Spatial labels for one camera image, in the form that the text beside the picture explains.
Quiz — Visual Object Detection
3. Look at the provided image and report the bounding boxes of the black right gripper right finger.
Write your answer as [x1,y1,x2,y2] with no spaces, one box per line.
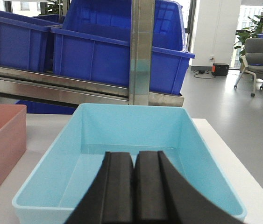
[135,151,242,224]

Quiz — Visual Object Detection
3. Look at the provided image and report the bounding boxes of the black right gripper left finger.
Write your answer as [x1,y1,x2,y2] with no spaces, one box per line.
[65,152,133,224]

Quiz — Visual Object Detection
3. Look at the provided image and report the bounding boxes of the light blue plastic box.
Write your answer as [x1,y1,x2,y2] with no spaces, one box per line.
[12,103,247,224]

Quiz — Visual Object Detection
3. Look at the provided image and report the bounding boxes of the blue bins under shelf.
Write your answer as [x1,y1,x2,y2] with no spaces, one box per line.
[15,100,76,115]

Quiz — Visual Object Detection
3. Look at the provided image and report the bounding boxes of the stainless steel shelf rack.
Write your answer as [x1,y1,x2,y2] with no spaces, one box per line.
[0,0,184,107]

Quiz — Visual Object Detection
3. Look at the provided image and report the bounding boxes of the black orange floor box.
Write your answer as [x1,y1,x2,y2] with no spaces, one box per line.
[211,63,229,76]

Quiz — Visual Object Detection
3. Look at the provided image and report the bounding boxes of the blue crate far right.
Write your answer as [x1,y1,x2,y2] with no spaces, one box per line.
[51,0,194,95]

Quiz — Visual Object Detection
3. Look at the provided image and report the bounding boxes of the blue crate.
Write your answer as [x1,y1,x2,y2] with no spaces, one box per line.
[51,0,194,95]
[0,11,60,72]

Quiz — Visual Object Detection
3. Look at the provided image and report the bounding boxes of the grey office chair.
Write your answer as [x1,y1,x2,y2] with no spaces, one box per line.
[234,38,263,97]

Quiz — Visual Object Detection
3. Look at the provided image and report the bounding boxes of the green potted plant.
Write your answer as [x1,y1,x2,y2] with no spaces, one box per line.
[233,15,263,65]

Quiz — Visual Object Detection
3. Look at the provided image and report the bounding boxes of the blue crate centre right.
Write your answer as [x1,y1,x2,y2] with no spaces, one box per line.
[0,11,60,72]

